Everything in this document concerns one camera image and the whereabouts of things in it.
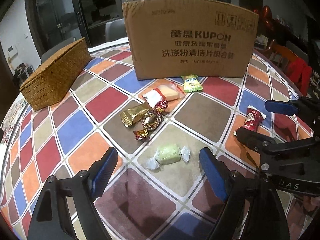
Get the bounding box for brown gold twisted candy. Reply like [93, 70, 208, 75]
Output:
[133, 99, 168, 142]

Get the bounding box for floral patterned placemat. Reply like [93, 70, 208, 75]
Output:
[0, 96, 28, 145]

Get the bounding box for gold foil snack packet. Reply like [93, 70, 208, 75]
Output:
[119, 104, 150, 128]

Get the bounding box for white storage shelf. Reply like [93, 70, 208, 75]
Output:
[12, 62, 34, 85]

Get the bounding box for grey dining chair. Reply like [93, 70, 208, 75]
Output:
[41, 37, 75, 67]
[105, 19, 125, 43]

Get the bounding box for woven wicker basket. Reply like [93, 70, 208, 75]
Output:
[19, 37, 92, 112]

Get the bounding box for green candy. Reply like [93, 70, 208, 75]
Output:
[145, 142, 192, 172]

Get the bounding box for clear cake packet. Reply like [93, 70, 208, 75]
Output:
[142, 81, 186, 105]

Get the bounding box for red garment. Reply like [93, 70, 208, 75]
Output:
[287, 57, 313, 94]

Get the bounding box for wooden chair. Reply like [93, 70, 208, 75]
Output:
[267, 41, 313, 93]

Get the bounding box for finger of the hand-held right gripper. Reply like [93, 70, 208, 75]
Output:
[236, 127, 320, 173]
[265, 96, 320, 130]

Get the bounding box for colourful chequered tablecloth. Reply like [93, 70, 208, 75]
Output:
[0, 36, 320, 240]

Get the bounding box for dark red snack packet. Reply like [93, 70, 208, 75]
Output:
[234, 106, 267, 137]

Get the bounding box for person's right hand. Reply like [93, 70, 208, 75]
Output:
[304, 195, 320, 213]

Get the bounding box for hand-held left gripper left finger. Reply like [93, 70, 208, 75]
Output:
[26, 147, 118, 240]

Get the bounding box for green snack packet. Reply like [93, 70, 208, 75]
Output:
[180, 75, 204, 93]

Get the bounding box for red foil balloons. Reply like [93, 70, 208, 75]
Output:
[259, 5, 275, 30]

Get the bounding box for brown cardboard box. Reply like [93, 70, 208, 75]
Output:
[122, 0, 260, 81]

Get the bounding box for glass sliding door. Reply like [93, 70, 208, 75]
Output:
[25, 0, 140, 55]

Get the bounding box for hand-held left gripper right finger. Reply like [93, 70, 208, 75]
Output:
[199, 147, 292, 240]

